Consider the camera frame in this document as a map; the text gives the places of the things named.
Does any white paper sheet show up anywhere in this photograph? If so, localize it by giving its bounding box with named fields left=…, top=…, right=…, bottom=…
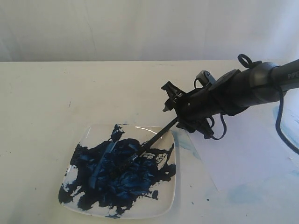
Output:
left=178, top=103, right=299, bottom=191

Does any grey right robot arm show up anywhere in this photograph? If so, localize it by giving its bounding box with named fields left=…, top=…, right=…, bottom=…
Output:
left=162, top=60, right=299, bottom=139

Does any white plate with blue paint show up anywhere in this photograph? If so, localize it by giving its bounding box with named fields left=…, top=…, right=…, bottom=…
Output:
left=58, top=124, right=176, bottom=219

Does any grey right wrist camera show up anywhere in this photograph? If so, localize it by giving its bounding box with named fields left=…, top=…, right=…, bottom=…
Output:
left=193, top=70, right=216, bottom=88

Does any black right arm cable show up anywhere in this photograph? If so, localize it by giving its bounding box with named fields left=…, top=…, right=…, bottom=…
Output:
left=237, top=54, right=299, bottom=155

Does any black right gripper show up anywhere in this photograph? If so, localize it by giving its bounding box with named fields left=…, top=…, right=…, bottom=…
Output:
left=161, top=70, right=252, bottom=139

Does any black paintbrush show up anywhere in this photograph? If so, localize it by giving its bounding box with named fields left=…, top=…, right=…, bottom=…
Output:
left=111, top=117, right=180, bottom=178

